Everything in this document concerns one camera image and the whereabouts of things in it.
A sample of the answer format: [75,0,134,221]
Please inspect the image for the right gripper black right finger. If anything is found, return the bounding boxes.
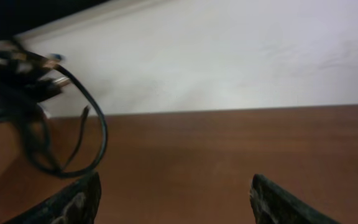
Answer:
[250,174,338,224]

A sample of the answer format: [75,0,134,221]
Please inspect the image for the thick black USB cable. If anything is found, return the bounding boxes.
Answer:
[0,37,109,180]

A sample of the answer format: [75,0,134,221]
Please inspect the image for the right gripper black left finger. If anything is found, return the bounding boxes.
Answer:
[6,172,101,224]

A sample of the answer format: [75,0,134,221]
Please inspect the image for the thin black cable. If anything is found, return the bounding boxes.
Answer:
[59,105,90,172]

